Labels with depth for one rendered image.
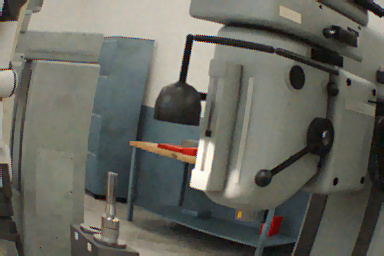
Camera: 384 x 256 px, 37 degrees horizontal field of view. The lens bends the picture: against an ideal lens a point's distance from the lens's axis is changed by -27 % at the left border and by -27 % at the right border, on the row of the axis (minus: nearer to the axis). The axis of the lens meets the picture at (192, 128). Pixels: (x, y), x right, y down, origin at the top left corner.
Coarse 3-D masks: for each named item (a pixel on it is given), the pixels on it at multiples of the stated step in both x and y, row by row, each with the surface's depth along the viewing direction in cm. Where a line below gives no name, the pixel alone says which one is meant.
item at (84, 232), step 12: (72, 228) 174; (84, 228) 170; (96, 228) 175; (72, 240) 174; (84, 240) 165; (96, 240) 162; (120, 240) 167; (72, 252) 175; (84, 252) 166; (96, 252) 158; (108, 252) 158; (120, 252) 160; (132, 252) 162
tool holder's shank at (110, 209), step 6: (108, 174) 163; (114, 174) 163; (108, 180) 163; (114, 180) 163; (108, 186) 163; (114, 186) 163; (108, 192) 163; (114, 192) 163; (108, 198) 163; (114, 198) 163; (108, 204) 163; (114, 204) 164; (108, 210) 163; (114, 210) 163; (108, 216) 163; (114, 216) 164
